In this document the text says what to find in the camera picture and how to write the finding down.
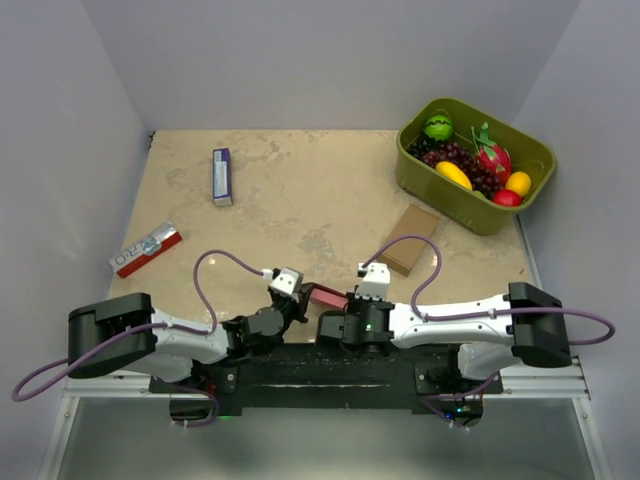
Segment pink paper box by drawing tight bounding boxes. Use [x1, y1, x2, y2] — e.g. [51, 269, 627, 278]
[303, 282, 348, 310]

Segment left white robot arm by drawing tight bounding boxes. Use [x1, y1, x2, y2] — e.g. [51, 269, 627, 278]
[68, 283, 312, 392]

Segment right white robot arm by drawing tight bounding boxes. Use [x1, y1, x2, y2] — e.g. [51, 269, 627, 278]
[316, 282, 572, 393]

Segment brown cardboard box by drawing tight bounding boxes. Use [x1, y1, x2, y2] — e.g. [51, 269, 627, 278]
[378, 205, 440, 277]

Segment purple toothpaste box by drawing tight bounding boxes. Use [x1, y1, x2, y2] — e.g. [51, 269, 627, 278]
[212, 148, 233, 207]

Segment red white toothpaste box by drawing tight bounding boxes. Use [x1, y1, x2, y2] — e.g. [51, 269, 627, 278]
[109, 221, 182, 278]

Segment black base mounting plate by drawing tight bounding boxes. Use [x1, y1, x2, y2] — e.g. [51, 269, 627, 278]
[149, 343, 502, 425]

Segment olive green plastic bin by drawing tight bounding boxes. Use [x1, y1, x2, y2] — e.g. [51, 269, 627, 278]
[395, 97, 557, 236]

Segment yellow toy mango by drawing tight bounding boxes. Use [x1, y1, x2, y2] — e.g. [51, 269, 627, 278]
[435, 161, 473, 191]

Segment dark purple toy grapes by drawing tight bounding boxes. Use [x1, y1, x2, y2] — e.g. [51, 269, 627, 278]
[408, 138, 502, 201]

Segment red toy apple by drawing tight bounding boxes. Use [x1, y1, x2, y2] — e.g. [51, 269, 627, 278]
[492, 189, 522, 208]

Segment green toy watermelon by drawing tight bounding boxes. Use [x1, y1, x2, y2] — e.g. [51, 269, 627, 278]
[423, 114, 454, 142]

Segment red toy dragon fruit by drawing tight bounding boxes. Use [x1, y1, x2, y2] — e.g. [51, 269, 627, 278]
[471, 122, 512, 186]

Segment orange toy lemon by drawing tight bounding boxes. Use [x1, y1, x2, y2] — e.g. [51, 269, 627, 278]
[504, 171, 532, 198]

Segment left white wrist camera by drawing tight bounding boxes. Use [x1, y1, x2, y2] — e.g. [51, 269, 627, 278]
[268, 268, 304, 302]

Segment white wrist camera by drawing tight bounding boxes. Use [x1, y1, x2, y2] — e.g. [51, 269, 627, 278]
[268, 268, 304, 302]
[354, 262, 391, 301]

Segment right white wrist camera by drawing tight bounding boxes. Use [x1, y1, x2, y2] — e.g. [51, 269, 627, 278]
[354, 262, 391, 301]

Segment aluminium frame rail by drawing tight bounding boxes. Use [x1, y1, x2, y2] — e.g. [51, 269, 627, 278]
[62, 219, 594, 416]

